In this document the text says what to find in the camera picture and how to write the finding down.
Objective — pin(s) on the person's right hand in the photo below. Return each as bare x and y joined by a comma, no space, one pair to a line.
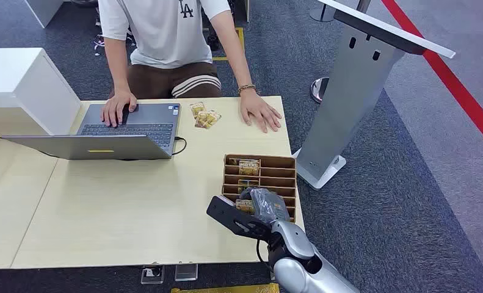
115,108

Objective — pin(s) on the person's left hand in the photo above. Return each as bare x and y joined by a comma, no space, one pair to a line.
257,110

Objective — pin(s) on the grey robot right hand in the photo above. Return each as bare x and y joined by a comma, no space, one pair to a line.
270,207

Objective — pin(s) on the gold hotel card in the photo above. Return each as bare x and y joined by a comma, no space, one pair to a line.
202,120
197,109
244,206
249,167
247,184
214,116

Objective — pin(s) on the person's right forearm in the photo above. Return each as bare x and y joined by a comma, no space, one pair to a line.
116,66

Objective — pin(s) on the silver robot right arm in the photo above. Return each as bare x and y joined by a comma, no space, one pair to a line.
302,258

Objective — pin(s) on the person's left forearm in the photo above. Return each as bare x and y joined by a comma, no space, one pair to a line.
235,52

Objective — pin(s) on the cardboard card holder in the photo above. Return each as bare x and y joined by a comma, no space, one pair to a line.
279,172

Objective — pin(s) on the person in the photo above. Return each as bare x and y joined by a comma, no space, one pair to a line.
164,36

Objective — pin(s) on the grey laptop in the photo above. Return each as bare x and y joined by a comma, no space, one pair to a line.
116,139

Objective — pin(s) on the chrome stanchion base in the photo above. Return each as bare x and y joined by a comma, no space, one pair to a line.
319,89

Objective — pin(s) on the grey kiosk stand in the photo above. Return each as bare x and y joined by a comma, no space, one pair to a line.
346,101

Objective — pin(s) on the yellow patterned board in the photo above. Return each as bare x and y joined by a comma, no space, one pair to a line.
233,289

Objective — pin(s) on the white box cabinet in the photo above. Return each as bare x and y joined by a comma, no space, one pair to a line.
22,93

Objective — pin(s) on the red barrier belt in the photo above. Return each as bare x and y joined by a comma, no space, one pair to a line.
451,83

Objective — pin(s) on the clear plastic table bracket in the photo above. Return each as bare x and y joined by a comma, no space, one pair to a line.
152,275
186,272

